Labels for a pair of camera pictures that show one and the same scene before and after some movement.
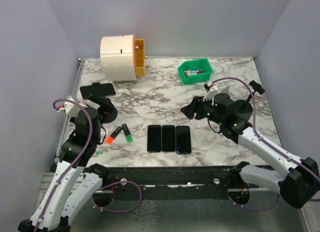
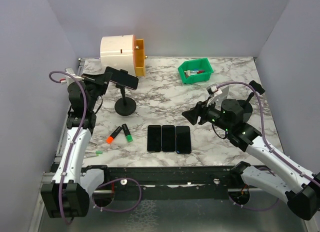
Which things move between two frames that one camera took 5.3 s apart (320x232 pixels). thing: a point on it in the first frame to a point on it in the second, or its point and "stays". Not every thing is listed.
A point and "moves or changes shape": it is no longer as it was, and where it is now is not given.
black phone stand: (113, 114) to (124, 106)
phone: (105, 90) moves or changes shape
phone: (168, 138) stays
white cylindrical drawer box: (117, 57) stays
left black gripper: (104, 110) to (101, 80)
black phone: (154, 138) stays
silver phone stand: (225, 90) stays
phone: (183, 139) stays
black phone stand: (242, 107) stays
